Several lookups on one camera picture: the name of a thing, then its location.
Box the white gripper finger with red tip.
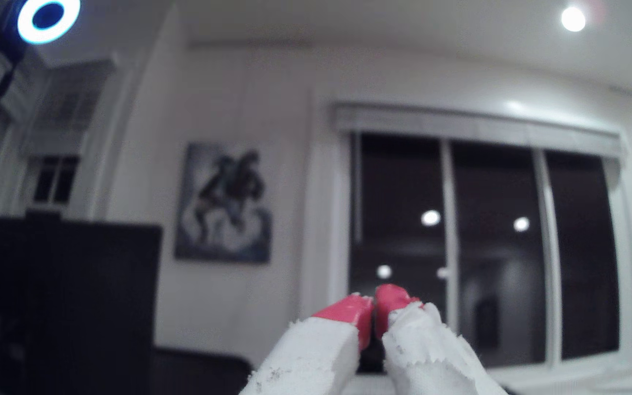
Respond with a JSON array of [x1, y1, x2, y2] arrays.
[[239, 293, 375, 395], [375, 283, 509, 395]]

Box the dark sofa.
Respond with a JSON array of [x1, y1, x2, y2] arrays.
[[151, 346, 253, 395]]

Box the large three-pane window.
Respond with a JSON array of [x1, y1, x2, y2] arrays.
[[348, 132, 622, 369]]

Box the white roller blind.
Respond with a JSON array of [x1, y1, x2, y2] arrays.
[[332, 103, 625, 161]]

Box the black monitor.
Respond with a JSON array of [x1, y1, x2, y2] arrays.
[[0, 217, 163, 395]]

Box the small dark window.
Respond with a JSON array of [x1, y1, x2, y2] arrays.
[[33, 155, 80, 205]]

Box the round ceiling light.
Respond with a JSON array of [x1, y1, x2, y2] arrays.
[[561, 5, 587, 33]]

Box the dark framed wall painting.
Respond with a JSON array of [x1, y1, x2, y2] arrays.
[[174, 142, 273, 264]]

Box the glowing ring light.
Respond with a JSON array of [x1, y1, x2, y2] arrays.
[[17, 0, 81, 46]]

